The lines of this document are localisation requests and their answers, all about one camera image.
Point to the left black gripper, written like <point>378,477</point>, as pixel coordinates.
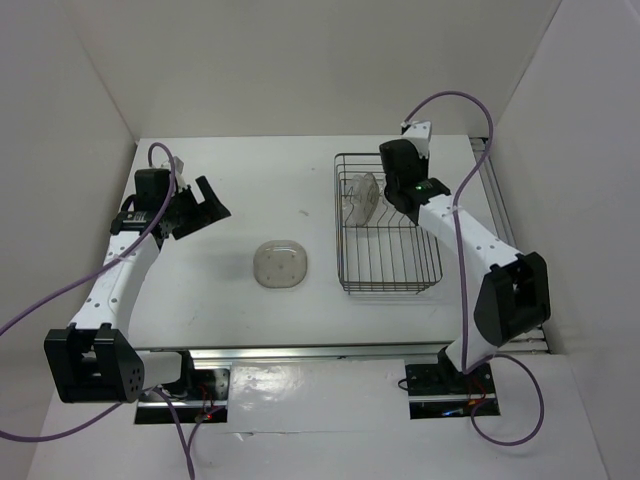
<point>210,208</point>

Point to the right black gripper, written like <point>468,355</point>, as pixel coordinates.
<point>425,164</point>

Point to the smoky glass plate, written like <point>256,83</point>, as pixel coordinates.
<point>370,196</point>
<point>280,264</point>

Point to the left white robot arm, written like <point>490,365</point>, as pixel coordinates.
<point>92,360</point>

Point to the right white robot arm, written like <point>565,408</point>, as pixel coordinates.
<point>505,293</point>

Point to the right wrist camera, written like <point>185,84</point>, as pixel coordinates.
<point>419,133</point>

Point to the grey wire dish rack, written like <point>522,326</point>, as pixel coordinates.
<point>390,255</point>

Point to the aluminium rail front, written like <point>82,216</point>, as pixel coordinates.
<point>299,353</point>

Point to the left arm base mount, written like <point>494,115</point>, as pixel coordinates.
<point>199,396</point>

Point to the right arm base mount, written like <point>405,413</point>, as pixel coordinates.
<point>438,390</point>

